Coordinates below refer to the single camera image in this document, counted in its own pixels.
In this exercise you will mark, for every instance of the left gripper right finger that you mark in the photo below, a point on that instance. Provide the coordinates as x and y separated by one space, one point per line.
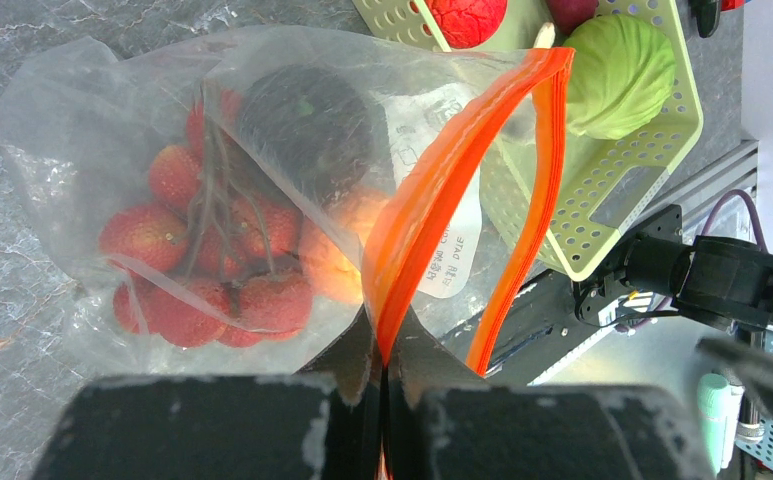
447 422

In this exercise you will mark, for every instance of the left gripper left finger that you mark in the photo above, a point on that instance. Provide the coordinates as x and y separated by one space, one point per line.
321 422

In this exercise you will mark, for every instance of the orange peach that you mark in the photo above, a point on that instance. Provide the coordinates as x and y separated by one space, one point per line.
331 271

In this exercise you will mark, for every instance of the red lychee bunch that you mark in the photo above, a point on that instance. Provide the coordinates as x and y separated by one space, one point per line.
212 257

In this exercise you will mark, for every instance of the clear zip top bag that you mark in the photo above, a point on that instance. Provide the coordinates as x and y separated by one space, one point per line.
80 126

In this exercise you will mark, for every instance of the dark mangosteen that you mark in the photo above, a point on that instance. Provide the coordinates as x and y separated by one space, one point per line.
315 129

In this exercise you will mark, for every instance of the red textured ball fruit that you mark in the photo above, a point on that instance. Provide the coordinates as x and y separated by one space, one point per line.
467 23

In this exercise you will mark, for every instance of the teal microphone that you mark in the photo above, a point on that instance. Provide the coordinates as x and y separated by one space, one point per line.
718 402

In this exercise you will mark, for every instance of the green perforated plastic basket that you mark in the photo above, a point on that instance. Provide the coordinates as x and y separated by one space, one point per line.
606 184

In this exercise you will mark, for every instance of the green cabbage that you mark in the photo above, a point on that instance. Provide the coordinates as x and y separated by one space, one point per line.
622 73

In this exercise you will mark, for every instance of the white garlic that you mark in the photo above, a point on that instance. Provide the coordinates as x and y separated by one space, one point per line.
546 36

